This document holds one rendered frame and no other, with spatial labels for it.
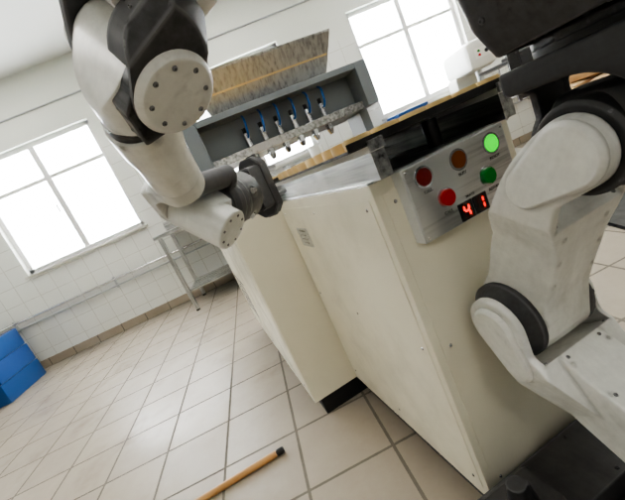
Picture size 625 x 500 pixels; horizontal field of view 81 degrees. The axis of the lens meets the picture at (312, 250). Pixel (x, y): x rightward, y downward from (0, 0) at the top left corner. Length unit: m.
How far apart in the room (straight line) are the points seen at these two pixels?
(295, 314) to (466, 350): 0.72
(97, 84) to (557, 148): 0.47
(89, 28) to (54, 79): 4.74
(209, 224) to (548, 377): 0.58
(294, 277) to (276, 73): 0.73
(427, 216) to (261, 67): 0.93
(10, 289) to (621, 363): 5.32
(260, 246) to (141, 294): 3.71
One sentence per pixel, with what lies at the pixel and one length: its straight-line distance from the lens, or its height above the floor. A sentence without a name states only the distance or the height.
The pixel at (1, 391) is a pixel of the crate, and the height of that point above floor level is 0.15.
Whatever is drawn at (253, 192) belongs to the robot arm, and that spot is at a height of 0.91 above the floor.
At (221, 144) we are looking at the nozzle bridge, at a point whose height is 1.10.
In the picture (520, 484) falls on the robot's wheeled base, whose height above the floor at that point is 0.25.
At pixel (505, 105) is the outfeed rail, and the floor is 0.86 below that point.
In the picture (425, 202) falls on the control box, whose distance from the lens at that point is 0.68.
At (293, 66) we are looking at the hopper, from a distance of 1.48.
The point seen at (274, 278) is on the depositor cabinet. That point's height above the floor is 0.60.
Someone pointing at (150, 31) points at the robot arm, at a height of 1.05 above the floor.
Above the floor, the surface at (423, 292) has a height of 0.61.
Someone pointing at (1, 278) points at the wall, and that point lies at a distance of 5.43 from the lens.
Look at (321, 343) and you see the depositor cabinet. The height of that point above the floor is 0.29.
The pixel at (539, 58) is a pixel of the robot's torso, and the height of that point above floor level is 0.91.
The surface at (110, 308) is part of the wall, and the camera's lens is 5.07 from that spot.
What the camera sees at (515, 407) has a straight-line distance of 0.97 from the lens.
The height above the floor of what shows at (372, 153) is 0.89.
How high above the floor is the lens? 0.91
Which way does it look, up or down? 12 degrees down
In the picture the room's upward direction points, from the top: 24 degrees counter-clockwise
